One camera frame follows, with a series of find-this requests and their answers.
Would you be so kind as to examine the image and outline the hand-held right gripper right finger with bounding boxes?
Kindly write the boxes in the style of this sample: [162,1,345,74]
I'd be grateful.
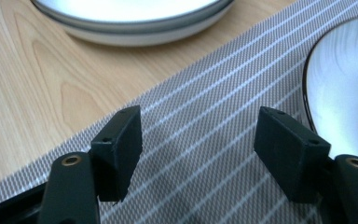
[254,105,358,224]

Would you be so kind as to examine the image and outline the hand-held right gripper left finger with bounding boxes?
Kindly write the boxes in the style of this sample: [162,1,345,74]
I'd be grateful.
[38,105,144,224]

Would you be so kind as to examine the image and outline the white plate with dark rim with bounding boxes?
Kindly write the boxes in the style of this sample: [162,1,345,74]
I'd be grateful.
[30,0,236,35]
[302,14,358,164]
[38,0,236,48]

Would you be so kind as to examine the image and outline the grey striped placemat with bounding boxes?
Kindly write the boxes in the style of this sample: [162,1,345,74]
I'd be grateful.
[0,0,358,224]

